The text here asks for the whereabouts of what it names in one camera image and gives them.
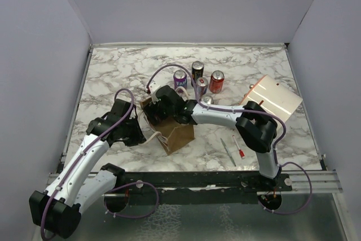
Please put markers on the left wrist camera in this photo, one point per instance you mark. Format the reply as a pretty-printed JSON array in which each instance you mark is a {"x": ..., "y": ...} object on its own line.
[{"x": 118, "y": 110}]

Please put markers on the red white marker pen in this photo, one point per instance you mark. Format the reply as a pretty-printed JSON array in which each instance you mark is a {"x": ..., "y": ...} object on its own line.
[{"x": 241, "y": 153}]

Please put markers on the white cylindrical container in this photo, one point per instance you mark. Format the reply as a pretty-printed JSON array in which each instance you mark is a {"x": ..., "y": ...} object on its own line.
[{"x": 273, "y": 97}]

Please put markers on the purple soda can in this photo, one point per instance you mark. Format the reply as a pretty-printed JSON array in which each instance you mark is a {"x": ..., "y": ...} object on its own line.
[{"x": 180, "y": 79}]

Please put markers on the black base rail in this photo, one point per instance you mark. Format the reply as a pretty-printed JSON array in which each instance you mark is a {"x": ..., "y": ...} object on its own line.
[{"x": 182, "y": 188}]

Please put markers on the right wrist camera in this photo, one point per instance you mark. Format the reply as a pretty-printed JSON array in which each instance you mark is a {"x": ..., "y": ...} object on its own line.
[{"x": 165, "y": 97}]

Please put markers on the black beverage can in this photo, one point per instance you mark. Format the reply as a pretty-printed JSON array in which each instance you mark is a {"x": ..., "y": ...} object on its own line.
[{"x": 197, "y": 71}]

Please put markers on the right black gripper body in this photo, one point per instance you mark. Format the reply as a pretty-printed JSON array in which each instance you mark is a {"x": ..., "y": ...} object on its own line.
[{"x": 151, "y": 109}]

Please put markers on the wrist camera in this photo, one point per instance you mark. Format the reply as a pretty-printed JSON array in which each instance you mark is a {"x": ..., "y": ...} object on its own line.
[
  {"x": 118, "y": 110},
  {"x": 165, "y": 97}
]

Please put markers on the brown canvas bag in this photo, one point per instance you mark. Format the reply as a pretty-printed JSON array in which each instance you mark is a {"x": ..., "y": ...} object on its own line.
[{"x": 177, "y": 133}]

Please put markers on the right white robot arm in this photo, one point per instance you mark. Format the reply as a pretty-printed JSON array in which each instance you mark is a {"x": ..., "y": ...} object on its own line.
[{"x": 257, "y": 128}]

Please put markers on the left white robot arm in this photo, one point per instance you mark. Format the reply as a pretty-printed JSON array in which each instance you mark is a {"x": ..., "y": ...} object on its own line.
[{"x": 60, "y": 207}]

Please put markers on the red cola can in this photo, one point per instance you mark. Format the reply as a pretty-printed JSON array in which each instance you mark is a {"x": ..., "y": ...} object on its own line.
[{"x": 207, "y": 99}]

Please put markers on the silver red beverage can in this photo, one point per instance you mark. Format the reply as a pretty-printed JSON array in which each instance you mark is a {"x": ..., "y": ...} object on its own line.
[{"x": 201, "y": 86}]

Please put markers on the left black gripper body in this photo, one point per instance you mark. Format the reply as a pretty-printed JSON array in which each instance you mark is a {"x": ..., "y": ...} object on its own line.
[{"x": 132, "y": 135}]

